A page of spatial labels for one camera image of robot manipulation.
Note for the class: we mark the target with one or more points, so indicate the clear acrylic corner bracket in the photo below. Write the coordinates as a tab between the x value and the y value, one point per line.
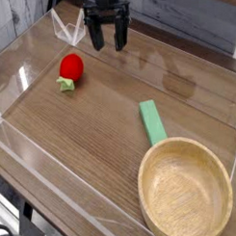
70	33

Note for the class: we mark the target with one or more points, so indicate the red plush strawberry toy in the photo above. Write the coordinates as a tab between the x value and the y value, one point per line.
71	70

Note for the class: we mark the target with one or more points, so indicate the clear acrylic table enclosure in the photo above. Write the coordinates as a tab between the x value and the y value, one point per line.
75	155

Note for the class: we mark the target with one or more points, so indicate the green rectangular block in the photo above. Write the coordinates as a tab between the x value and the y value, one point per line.
153	124

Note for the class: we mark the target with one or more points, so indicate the black table clamp mount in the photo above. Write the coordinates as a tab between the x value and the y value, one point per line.
26	227

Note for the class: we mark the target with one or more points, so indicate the wooden bowl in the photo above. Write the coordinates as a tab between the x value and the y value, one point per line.
184	189

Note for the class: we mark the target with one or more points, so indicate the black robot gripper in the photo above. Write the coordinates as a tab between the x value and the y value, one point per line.
97	12

